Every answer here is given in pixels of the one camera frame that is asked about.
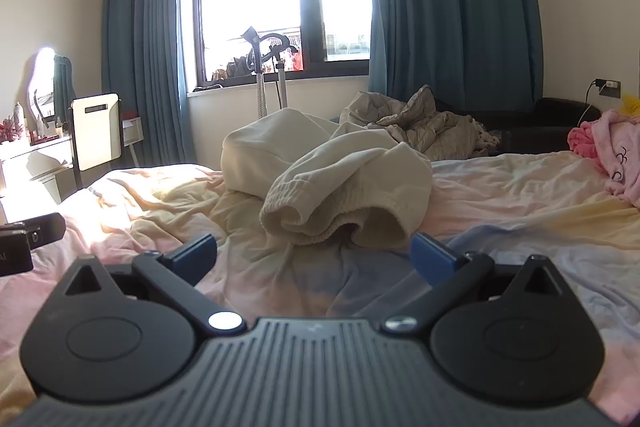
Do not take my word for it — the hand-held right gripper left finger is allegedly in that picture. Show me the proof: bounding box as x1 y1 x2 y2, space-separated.
60 233 247 336

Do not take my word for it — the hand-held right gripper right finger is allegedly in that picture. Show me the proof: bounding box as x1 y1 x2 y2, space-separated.
382 232 566 336

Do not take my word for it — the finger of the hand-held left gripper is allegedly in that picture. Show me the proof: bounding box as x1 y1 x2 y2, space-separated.
26 212 67 252

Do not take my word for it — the cream sweatshirt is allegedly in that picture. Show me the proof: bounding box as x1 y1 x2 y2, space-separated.
220 108 434 254

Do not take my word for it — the white dressing table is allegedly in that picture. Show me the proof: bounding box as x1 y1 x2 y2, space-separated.
0 117 144 228

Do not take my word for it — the pastel bed sheet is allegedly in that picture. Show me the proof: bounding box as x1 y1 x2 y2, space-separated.
0 149 640 424

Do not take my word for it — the red ornament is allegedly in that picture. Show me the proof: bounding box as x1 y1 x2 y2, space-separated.
0 117 21 144

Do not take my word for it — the white backed chair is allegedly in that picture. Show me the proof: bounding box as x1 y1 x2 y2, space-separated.
67 93 124 194

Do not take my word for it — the grey quilted blanket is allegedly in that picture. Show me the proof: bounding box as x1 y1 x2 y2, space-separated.
340 84 502 158

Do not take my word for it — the dark cloth on mirror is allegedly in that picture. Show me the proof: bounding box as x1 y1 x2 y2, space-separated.
52 54 77 124

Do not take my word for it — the wavy vanity mirror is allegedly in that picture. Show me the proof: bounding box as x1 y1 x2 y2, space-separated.
20 47 57 124

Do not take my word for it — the black sofa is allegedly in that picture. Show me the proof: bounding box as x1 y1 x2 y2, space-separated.
434 97 602 156

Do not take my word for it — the garment steamer stand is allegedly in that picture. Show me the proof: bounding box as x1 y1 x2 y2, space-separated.
239 27 294 118

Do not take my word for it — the hot pink cloth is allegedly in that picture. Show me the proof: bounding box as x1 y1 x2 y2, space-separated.
567 122 608 164

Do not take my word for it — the blue curtain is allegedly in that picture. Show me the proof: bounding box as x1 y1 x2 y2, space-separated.
364 0 545 114
101 0 199 168

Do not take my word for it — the light pink plush robe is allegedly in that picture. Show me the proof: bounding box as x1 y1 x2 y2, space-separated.
585 109 640 208

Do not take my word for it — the black charger cable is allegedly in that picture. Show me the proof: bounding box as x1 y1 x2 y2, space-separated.
577 79 602 128

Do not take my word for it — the wall power socket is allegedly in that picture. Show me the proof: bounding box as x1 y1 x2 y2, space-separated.
595 78 622 99

